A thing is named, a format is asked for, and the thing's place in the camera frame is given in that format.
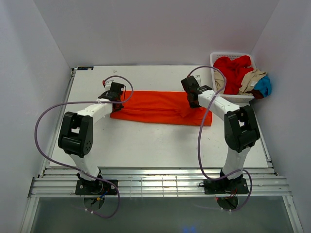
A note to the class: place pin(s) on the blue label sticker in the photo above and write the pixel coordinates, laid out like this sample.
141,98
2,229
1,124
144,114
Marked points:
85,68

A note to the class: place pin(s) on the aluminium frame rail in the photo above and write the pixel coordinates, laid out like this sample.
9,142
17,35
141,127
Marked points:
144,183

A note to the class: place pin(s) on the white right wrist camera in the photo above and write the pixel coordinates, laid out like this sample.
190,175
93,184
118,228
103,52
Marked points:
198,79

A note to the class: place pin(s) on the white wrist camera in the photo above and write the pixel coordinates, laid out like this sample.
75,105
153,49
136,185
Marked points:
198,79
107,84

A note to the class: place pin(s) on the dark red t-shirt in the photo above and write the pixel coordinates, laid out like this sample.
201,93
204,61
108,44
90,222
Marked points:
256,94

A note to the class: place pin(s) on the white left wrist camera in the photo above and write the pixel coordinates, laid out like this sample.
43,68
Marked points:
107,84

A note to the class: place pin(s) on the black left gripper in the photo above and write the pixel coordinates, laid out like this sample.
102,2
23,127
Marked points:
121,106

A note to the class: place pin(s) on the beige t-shirt in basket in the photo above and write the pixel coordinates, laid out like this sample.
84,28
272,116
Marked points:
242,82

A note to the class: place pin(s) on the red t-shirt in basket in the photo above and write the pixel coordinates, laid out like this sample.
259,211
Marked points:
224,63

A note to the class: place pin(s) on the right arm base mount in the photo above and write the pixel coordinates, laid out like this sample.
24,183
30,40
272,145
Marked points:
237,186

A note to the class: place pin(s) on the orange t-shirt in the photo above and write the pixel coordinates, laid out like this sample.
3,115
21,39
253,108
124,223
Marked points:
160,107

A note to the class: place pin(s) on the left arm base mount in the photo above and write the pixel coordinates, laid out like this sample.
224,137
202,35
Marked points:
108,187

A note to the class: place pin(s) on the blue t-shirt in basket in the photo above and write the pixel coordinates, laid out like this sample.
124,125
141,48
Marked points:
264,86

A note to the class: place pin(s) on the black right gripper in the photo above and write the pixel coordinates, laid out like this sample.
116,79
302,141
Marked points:
193,105

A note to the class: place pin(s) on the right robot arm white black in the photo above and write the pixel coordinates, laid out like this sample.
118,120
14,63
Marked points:
240,132

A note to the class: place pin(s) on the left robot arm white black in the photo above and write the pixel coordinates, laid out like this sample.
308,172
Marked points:
76,133

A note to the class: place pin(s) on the white plastic laundry basket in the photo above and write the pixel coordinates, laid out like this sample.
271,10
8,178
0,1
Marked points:
233,55

